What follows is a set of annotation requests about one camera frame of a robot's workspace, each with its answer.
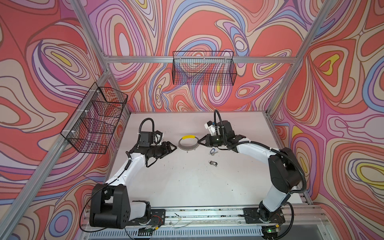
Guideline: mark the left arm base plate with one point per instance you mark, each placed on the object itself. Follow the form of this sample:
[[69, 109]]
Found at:
[[156, 218]]

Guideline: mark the metal keyring disc yellow handle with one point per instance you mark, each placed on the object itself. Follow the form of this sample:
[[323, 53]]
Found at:
[[188, 143]]

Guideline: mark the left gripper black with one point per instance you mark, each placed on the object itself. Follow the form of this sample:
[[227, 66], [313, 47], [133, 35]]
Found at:
[[166, 149]]

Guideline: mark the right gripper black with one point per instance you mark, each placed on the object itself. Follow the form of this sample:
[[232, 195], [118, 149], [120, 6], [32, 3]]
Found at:
[[208, 138]]

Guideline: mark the key with black tag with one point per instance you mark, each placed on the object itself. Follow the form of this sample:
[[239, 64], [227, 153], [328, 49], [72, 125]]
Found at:
[[213, 163]]

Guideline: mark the black wire basket back wall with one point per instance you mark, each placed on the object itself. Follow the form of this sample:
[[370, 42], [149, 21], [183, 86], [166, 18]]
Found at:
[[211, 68]]

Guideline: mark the black wire basket left wall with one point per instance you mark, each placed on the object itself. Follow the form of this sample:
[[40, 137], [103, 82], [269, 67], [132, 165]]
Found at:
[[95, 120]]

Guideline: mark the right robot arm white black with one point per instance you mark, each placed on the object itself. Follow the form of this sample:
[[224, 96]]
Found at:
[[287, 175]]

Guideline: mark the black wire basket wall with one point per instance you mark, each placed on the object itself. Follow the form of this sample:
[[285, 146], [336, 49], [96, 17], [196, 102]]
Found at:
[[95, 120], [211, 68]]

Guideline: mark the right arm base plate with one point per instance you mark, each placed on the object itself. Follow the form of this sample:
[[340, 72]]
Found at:
[[263, 216]]

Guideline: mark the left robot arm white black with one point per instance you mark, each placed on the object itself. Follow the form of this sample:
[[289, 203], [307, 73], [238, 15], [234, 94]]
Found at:
[[110, 204]]

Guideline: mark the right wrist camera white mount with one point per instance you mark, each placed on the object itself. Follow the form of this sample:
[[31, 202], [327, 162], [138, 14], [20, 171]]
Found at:
[[212, 128]]

